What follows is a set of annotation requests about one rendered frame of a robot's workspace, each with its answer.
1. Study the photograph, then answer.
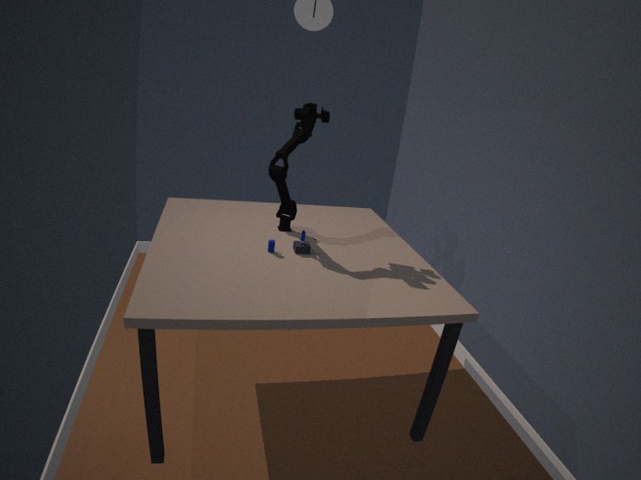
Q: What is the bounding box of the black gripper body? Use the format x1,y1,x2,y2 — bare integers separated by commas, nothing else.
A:
294,108,330,125

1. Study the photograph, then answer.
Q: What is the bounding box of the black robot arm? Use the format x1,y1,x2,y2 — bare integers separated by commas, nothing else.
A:
268,103,317,232

